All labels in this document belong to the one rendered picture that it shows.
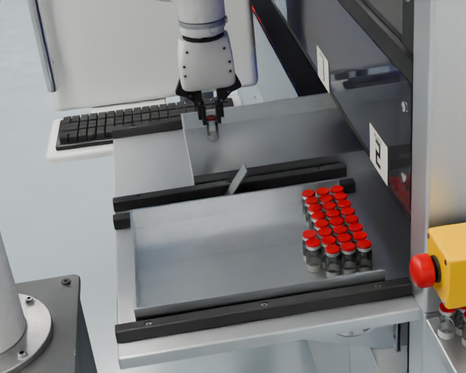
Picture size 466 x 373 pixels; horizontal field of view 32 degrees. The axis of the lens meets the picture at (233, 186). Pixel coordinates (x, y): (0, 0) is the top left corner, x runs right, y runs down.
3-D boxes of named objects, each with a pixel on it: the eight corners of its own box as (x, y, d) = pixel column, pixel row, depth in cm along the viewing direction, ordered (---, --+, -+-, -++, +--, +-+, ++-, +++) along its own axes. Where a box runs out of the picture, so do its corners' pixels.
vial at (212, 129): (218, 135, 158) (216, 115, 155) (220, 140, 156) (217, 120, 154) (207, 137, 157) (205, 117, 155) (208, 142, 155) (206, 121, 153)
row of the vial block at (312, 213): (315, 212, 130) (313, 188, 128) (342, 278, 114) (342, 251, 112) (302, 214, 130) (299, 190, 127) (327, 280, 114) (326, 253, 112)
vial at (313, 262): (319, 263, 118) (318, 236, 116) (323, 271, 116) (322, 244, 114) (305, 265, 118) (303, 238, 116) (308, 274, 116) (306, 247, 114)
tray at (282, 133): (350, 105, 164) (349, 89, 162) (388, 164, 142) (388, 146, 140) (183, 129, 162) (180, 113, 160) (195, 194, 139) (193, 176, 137)
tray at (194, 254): (339, 197, 134) (338, 178, 132) (385, 291, 111) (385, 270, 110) (133, 228, 132) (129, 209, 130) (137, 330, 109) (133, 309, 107)
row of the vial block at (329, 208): (328, 211, 130) (328, 186, 128) (358, 275, 114) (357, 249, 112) (315, 212, 130) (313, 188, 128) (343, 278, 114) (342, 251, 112)
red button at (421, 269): (436, 271, 98) (437, 243, 96) (448, 291, 95) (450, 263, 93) (405, 276, 98) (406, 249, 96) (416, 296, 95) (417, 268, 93)
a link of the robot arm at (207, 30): (224, 7, 149) (225, 23, 150) (176, 12, 148) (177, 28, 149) (230, 21, 141) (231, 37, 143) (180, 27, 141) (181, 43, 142)
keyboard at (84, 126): (232, 101, 190) (231, 92, 189) (239, 126, 178) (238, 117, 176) (61, 124, 188) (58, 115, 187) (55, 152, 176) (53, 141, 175)
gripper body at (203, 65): (228, 18, 149) (232, 75, 155) (172, 24, 148) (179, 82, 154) (234, 31, 143) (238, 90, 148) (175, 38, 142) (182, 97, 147)
